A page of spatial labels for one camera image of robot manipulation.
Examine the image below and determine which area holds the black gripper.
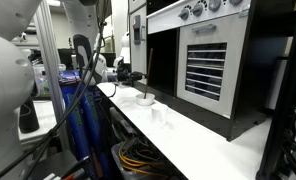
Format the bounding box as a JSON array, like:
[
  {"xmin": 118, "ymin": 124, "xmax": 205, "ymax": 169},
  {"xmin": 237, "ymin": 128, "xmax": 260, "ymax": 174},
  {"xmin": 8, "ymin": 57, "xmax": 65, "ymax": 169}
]
[{"xmin": 117, "ymin": 67, "xmax": 145, "ymax": 86}]

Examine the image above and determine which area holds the brown wooden spoon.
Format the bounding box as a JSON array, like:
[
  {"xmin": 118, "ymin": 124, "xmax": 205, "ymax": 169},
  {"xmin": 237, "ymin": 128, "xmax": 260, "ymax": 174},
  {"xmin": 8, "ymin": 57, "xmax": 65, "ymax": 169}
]
[{"xmin": 144, "ymin": 48, "xmax": 154, "ymax": 99}]

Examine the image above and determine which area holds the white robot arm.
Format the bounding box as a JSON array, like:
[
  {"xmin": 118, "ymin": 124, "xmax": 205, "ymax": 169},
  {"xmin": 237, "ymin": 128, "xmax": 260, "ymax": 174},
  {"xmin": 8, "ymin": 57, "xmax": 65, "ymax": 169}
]
[{"xmin": 0, "ymin": 0, "xmax": 42, "ymax": 180}]

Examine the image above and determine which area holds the white bowl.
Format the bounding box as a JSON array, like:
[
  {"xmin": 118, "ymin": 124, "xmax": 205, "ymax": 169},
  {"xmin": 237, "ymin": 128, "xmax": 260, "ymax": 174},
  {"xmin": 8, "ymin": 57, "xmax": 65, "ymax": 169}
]
[{"xmin": 135, "ymin": 93, "xmax": 155, "ymax": 106}]

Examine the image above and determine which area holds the toy kitchen stove unit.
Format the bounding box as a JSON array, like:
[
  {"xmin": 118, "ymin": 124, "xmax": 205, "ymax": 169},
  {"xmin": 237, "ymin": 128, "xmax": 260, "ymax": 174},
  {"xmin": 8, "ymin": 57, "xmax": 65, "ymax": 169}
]
[{"xmin": 128, "ymin": 0, "xmax": 296, "ymax": 142}]

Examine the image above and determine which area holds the black water bottle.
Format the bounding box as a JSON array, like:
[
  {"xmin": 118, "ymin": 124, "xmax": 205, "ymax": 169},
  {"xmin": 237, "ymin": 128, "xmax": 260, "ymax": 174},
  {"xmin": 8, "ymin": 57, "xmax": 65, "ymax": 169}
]
[{"xmin": 19, "ymin": 97, "xmax": 40, "ymax": 134}]

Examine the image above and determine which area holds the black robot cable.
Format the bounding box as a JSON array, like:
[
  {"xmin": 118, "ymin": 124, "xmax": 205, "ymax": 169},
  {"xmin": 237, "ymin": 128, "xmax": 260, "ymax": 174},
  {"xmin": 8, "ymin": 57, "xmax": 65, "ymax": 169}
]
[{"xmin": 0, "ymin": 0, "xmax": 119, "ymax": 180}]

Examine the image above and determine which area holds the aluminium frame post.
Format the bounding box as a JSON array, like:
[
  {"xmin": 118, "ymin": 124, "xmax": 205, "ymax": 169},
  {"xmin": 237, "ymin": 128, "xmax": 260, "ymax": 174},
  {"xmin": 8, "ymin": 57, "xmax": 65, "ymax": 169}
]
[{"xmin": 32, "ymin": 0, "xmax": 71, "ymax": 152}]

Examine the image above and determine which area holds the bin with yellow cables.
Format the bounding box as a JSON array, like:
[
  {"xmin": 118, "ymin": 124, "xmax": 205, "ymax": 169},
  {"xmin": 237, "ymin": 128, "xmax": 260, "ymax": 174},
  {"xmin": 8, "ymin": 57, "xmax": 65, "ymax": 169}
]
[{"xmin": 111, "ymin": 138, "xmax": 173, "ymax": 180}]

